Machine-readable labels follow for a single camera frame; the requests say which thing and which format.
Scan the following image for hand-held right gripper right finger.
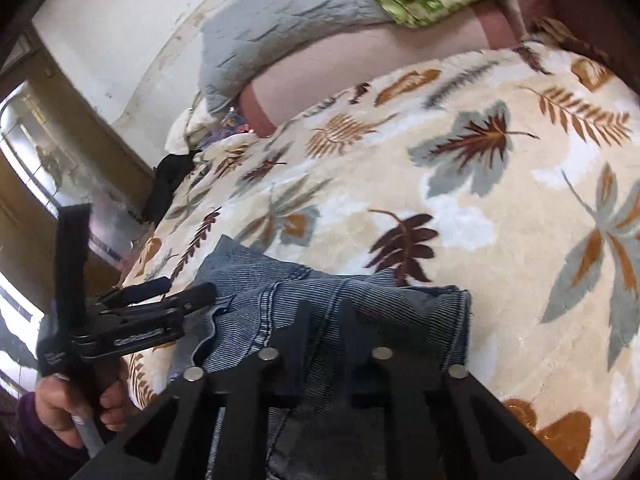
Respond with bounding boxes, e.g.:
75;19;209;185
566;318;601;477
339;302;578;480

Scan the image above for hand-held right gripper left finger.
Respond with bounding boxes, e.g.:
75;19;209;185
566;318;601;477
70;301;315;480

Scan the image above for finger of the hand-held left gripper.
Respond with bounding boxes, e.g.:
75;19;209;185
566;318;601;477
96;276;172;307
106;282;217;320

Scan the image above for blue denim pants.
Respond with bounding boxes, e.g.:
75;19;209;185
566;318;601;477
167;235;473;480

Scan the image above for person's left hand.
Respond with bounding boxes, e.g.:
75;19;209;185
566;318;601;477
35;360;132;450

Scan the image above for black cloth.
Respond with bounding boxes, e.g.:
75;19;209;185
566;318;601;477
141;152;198;226

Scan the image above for white cloth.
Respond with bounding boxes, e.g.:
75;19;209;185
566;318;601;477
165;92;221;156

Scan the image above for colourful printed cloth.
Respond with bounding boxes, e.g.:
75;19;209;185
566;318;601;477
200;107;257;152

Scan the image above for wooden cabinet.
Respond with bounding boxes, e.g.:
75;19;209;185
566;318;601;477
0;25;157;286

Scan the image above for cream leaf-print blanket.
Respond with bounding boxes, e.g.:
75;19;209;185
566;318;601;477
120;17;640;480

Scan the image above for pink bolster pillow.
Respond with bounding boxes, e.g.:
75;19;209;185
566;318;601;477
240;0;526;139

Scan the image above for grey quilt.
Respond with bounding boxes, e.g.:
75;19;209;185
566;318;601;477
197;0;396;114

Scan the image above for dark wooden headboard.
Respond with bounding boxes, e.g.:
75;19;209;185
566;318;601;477
515;0;640;77

